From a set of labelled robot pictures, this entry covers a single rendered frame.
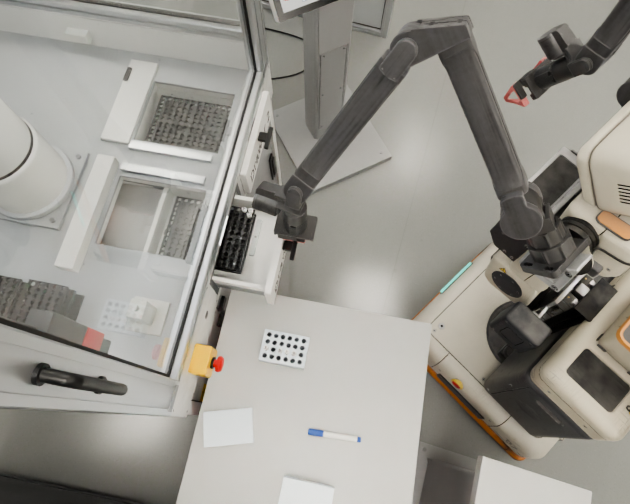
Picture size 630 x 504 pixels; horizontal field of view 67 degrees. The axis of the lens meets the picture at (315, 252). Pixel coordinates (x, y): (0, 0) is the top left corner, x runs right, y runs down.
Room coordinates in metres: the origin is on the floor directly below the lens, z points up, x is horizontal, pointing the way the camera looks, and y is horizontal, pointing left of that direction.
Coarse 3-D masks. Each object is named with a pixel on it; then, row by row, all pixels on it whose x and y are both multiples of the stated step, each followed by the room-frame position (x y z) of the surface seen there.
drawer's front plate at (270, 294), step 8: (280, 240) 0.45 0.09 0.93; (280, 248) 0.43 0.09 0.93; (280, 256) 0.41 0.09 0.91; (272, 264) 0.38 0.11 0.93; (280, 264) 0.40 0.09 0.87; (272, 272) 0.36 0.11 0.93; (280, 272) 0.39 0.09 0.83; (272, 280) 0.34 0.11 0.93; (272, 288) 0.32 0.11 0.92; (272, 296) 0.31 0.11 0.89
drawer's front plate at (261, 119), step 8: (264, 96) 0.90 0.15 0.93; (264, 104) 0.87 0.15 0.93; (264, 112) 0.86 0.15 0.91; (256, 120) 0.82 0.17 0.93; (264, 120) 0.85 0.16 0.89; (256, 128) 0.79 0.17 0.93; (256, 136) 0.77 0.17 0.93; (248, 144) 0.74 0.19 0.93; (256, 144) 0.75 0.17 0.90; (248, 152) 0.71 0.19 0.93; (256, 152) 0.74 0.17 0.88; (248, 160) 0.69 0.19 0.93; (256, 160) 0.73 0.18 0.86; (248, 168) 0.67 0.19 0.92; (256, 168) 0.72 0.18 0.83; (240, 176) 0.64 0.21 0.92; (248, 176) 0.65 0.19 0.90; (248, 184) 0.64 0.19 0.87; (248, 192) 0.64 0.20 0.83
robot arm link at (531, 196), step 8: (528, 192) 0.43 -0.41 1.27; (536, 192) 0.43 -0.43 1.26; (528, 200) 0.40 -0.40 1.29; (536, 200) 0.40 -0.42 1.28; (544, 208) 0.41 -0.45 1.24; (544, 216) 0.38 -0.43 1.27; (552, 216) 0.38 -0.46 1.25; (544, 224) 0.36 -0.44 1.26; (552, 224) 0.36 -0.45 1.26; (544, 232) 0.35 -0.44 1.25
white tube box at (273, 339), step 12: (264, 336) 0.22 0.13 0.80; (276, 336) 0.23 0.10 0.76; (288, 336) 0.22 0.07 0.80; (300, 336) 0.22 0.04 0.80; (276, 348) 0.19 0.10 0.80; (288, 348) 0.19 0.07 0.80; (300, 348) 0.19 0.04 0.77; (264, 360) 0.16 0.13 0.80; (276, 360) 0.16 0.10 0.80; (288, 360) 0.16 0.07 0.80; (300, 360) 0.16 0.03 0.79
